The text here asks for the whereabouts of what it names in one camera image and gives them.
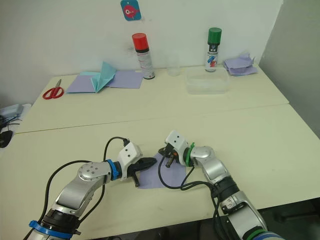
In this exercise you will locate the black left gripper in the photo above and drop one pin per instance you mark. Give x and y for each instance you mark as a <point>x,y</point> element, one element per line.
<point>135,170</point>

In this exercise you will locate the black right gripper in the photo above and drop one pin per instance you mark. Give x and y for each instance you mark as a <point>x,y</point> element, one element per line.
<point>171,156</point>

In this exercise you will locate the purple paper sheet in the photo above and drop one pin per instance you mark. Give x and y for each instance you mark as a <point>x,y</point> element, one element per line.
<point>172,177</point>
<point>126,79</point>
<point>81,83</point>

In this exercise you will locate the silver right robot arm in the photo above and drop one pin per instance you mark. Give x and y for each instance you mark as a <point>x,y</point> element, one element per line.
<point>212,165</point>

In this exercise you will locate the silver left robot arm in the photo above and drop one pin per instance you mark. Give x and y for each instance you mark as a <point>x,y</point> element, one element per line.
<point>75,190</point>

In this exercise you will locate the flat purple paper sheet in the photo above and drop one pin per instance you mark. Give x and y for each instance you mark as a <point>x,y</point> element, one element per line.
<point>81,83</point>
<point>126,79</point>

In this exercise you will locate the teal folded paper airplane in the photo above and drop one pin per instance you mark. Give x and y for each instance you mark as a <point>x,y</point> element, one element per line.
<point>103,75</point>

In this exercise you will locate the light blue paper sheet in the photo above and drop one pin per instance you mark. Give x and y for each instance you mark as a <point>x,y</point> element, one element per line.
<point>86,73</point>

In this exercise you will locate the clear plastic container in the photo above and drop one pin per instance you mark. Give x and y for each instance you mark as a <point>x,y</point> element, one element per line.
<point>207,81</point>

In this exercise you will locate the clear plastic cup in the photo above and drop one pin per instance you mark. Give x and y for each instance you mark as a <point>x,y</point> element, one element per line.
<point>174,68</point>

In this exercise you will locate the red cap spray can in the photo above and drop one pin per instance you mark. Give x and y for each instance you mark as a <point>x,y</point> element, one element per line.
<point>143,56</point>

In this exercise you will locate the green cap spray can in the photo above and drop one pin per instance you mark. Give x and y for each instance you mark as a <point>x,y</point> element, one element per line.
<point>213,50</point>

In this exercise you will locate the crumpled purple paper pile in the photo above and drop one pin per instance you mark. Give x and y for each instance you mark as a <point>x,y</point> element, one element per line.
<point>240,66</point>

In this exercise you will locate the black computer mouse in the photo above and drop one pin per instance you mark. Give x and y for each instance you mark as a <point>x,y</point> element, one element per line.
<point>5,138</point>

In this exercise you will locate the blue tag with red fish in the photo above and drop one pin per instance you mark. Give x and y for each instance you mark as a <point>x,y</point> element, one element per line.
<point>130,10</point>

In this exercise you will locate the grey device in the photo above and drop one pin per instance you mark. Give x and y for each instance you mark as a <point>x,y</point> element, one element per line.
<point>11,110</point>

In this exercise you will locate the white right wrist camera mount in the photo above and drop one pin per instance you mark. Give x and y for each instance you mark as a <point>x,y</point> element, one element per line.
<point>176,141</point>

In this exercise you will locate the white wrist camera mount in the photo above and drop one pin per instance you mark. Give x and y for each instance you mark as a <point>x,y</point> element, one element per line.
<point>130,152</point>
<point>176,141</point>

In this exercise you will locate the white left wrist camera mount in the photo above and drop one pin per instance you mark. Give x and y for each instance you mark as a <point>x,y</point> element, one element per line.
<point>130,152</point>

